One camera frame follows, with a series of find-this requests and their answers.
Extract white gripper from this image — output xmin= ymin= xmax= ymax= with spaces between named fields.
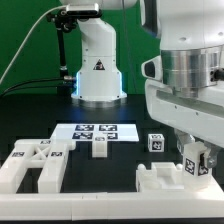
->
xmin=145 ymin=79 xmax=224 ymax=168

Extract white base tag plate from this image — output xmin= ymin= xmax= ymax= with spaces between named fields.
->
xmin=51 ymin=124 xmax=139 ymax=142

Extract white camera cable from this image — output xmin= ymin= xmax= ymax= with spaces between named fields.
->
xmin=0 ymin=5 xmax=67 ymax=87

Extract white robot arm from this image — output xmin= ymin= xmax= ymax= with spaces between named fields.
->
xmin=60 ymin=0 xmax=224 ymax=168

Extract white chair seat plate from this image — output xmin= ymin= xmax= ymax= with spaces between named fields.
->
xmin=136 ymin=162 xmax=184 ymax=192

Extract white U-shaped obstacle frame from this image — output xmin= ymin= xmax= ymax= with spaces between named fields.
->
xmin=0 ymin=180 xmax=224 ymax=221

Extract black camera stand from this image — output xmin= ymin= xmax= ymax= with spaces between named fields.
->
xmin=46 ymin=10 xmax=77 ymax=96

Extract grey camera on stand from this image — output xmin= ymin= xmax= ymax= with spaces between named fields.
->
xmin=66 ymin=3 xmax=101 ymax=18

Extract black cables on table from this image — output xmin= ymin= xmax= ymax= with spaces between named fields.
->
xmin=0 ymin=78 xmax=76 ymax=100

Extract white chair back frame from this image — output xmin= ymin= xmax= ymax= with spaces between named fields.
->
xmin=0 ymin=139 xmax=76 ymax=194

